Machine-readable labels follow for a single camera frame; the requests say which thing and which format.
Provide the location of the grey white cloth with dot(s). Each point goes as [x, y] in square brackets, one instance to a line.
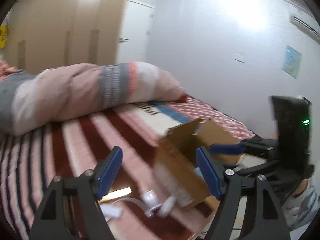
[302, 205]

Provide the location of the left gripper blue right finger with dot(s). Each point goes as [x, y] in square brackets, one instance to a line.
[263, 218]

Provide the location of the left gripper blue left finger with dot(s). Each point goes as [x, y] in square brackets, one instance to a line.
[55, 217]

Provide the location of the rolled striped quilt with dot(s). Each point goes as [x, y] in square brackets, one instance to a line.
[30, 101]

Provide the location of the white room door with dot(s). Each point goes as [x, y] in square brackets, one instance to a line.
[135, 31]

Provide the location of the beige wooden wardrobe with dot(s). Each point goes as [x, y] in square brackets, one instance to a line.
[45, 34]

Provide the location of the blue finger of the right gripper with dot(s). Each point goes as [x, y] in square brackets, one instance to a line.
[227, 149]
[263, 169]

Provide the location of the blue cartoon wall poster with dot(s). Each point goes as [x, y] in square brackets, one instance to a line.
[292, 62]

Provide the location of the white air conditioner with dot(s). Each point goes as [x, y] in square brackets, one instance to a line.
[312, 32]

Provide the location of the striped red pink bedsheet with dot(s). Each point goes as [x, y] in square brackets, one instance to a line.
[67, 149]

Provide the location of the brown cardboard box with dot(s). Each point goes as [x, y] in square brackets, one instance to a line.
[175, 159]

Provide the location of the yellow hanging object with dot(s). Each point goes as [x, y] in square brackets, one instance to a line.
[3, 36]

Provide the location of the white wall switch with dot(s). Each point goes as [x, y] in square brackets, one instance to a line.
[239, 58]

